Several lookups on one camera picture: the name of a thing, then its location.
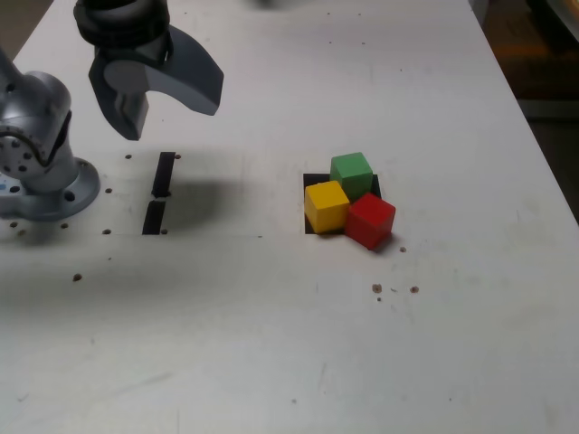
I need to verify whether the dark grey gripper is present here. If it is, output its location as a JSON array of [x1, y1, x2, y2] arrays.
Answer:
[[88, 24, 225, 141]]

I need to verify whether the yellow cube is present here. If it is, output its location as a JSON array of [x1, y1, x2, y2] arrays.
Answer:
[[304, 180, 352, 235]]

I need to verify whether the green cube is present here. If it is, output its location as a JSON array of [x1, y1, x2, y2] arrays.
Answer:
[[329, 152, 375, 203]]

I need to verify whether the red cube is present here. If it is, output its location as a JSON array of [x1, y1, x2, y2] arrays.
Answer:
[[344, 193, 397, 251]]

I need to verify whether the black tape square outline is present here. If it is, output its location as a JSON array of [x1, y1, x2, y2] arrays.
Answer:
[[301, 173, 381, 237]]

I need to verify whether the black tape strip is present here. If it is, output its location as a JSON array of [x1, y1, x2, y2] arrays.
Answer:
[[141, 151, 176, 236]]

